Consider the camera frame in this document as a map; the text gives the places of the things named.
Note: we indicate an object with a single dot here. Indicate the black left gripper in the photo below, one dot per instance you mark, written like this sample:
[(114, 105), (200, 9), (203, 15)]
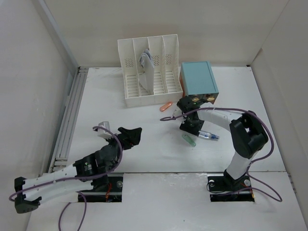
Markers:
[(129, 137)]

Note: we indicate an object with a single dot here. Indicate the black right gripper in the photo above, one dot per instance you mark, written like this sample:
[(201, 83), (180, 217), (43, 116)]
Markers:
[(193, 130)]

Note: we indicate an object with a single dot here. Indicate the clear blue glue bottle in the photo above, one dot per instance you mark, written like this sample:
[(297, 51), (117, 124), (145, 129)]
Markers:
[(207, 135)]

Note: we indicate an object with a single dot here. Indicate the teal orange drawer box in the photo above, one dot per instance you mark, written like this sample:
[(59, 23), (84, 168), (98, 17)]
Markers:
[(198, 82)]

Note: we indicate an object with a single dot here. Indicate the white spiral bound manual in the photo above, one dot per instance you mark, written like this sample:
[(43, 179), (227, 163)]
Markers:
[(146, 79)]

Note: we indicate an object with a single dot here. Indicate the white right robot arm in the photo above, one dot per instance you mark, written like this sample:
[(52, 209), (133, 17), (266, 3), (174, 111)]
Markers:
[(247, 132)]

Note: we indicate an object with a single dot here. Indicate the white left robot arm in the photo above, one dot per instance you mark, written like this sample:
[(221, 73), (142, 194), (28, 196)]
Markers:
[(86, 174)]

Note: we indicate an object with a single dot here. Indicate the green transparent tube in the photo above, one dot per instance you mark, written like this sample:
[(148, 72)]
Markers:
[(189, 140)]

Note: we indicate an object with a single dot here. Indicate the white plastic file organizer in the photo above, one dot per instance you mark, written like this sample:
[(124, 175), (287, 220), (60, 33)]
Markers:
[(164, 51)]

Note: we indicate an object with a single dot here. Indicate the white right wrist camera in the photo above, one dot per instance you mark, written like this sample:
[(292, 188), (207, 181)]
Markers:
[(177, 114)]

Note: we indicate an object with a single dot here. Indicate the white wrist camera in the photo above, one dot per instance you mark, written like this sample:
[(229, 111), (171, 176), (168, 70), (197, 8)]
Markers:
[(103, 130), (177, 114)]

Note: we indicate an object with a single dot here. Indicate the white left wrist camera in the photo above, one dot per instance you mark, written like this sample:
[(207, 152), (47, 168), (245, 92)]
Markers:
[(103, 130)]

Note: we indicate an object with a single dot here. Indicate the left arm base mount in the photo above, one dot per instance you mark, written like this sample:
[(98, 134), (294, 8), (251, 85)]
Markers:
[(108, 189)]

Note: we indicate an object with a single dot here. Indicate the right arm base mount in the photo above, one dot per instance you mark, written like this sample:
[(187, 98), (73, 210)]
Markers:
[(223, 188)]

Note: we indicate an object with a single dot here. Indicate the aluminium frame rail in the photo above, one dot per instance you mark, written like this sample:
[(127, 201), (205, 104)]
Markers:
[(60, 153)]

